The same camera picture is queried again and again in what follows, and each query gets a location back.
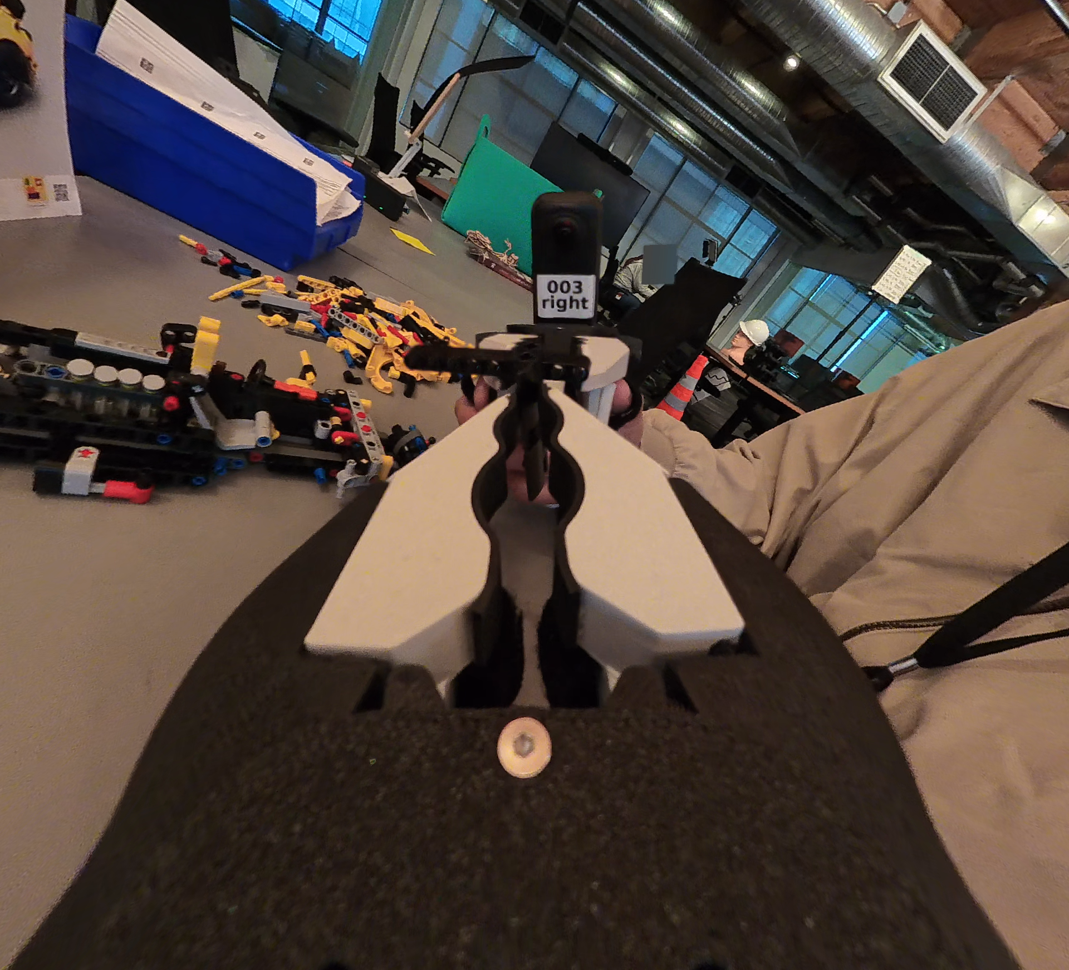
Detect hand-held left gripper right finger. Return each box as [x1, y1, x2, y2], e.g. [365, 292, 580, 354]
[537, 388, 746, 706]

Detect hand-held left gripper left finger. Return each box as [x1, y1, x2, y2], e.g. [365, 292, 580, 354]
[303, 391, 524, 707]

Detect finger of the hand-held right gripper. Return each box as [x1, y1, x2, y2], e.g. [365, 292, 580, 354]
[474, 331, 537, 395]
[575, 333, 631, 422]

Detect pile of building bricks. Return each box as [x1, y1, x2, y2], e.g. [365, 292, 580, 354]
[178, 234, 469, 399]

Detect person's right forearm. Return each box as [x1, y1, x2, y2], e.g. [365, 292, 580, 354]
[641, 369, 920, 595]

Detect person's right hand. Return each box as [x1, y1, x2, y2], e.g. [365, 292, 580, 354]
[453, 392, 561, 509]

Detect brown wooden model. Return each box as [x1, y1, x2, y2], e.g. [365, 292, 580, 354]
[463, 229, 536, 290]

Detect black monitor screen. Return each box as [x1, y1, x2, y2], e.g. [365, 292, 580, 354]
[530, 122, 651, 253]

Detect orange traffic cone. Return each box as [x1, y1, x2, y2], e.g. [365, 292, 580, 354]
[657, 354, 711, 422]

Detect black office chair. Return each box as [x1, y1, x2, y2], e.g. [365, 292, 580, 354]
[635, 259, 750, 403]

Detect curved black and wood stand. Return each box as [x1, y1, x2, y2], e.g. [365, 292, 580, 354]
[386, 56, 536, 182]

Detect black box device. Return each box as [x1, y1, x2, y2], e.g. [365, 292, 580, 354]
[351, 156, 416, 222]

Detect partly built toy car chassis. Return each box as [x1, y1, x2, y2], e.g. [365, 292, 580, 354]
[0, 317, 435, 505]

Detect blue plastic bin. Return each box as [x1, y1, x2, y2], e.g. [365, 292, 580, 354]
[65, 14, 367, 272]

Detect person's beige jacket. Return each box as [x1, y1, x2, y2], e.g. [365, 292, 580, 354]
[752, 302, 1069, 970]

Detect white air vent grille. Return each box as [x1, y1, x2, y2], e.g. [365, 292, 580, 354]
[877, 21, 989, 145]

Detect white printed paper sheets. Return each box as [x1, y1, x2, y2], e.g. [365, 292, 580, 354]
[96, 0, 364, 224]

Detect white Technic instruction booklet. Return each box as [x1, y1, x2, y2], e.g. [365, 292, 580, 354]
[0, 0, 85, 222]

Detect green tote with handle holes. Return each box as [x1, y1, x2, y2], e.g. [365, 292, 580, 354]
[440, 114, 569, 278]

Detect black lanyard strap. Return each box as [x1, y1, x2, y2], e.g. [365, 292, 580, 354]
[839, 540, 1069, 691]

